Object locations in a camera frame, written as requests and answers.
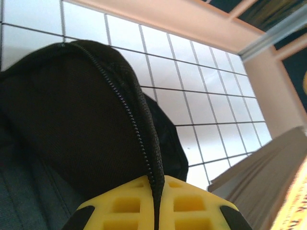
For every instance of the black backpack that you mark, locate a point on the black backpack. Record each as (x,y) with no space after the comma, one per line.
(72,119)

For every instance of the orange paperback book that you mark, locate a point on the orange paperback book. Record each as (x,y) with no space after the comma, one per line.
(263,182)

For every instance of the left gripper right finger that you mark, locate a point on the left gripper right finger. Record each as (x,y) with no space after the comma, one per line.
(192,210)

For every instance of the aluminium right corner post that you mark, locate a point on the aluminium right corner post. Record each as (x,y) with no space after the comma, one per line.
(275,33)

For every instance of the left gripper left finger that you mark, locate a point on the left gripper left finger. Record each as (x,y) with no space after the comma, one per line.
(124,210)

